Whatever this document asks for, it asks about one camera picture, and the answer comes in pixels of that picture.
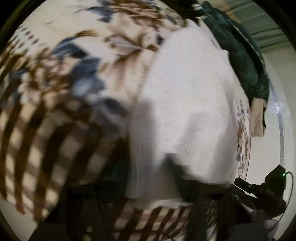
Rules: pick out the person's right forearm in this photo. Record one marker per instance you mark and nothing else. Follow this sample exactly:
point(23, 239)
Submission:
point(264, 222)

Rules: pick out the floral checked bedsheet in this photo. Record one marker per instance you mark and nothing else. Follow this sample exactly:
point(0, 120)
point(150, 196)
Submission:
point(57, 92)

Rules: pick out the green striped curtain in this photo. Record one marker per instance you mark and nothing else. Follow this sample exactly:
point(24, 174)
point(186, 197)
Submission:
point(261, 25)

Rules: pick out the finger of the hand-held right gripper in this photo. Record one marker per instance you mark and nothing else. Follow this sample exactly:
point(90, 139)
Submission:
point(248, 188)

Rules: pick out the dark green plush blanket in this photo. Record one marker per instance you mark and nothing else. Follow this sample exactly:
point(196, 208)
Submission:
point(249, 74)

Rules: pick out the beige folded cloth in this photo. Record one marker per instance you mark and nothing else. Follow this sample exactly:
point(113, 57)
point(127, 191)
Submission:
point(256, 118)

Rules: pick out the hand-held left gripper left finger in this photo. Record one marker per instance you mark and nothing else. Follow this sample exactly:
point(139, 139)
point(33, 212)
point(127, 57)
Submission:
point(97, 204)

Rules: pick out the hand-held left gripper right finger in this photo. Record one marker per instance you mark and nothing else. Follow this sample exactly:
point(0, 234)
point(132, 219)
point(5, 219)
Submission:
point(201, 199)

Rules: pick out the white knit sweater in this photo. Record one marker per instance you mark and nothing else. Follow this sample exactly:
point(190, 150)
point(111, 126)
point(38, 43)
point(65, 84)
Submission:
point(185, 104)

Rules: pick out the white headboard with grey stripes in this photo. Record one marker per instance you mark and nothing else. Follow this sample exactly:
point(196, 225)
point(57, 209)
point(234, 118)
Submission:
point(270, 150)

